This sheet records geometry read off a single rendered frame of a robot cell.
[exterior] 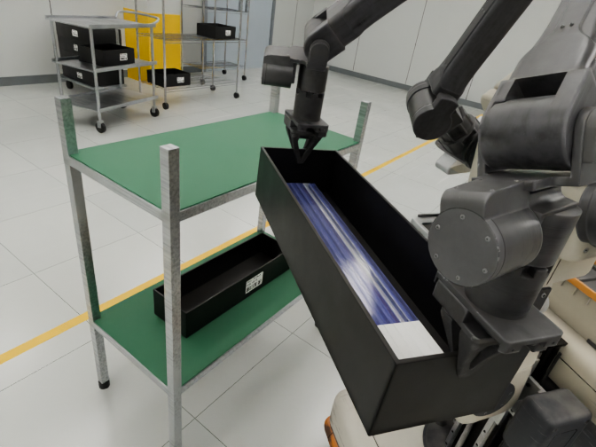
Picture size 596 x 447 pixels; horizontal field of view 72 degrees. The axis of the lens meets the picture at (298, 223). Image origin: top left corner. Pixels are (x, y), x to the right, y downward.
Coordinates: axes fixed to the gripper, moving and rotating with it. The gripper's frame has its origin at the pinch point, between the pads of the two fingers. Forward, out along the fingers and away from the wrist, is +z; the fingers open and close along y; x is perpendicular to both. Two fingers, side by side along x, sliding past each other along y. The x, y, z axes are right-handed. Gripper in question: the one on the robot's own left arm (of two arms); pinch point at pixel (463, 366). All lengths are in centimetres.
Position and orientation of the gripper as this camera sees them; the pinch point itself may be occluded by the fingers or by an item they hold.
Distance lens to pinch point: 48.3
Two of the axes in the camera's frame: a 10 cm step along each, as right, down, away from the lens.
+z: -1.4, 8.6, 4.8
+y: 3.0, 5.0, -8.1
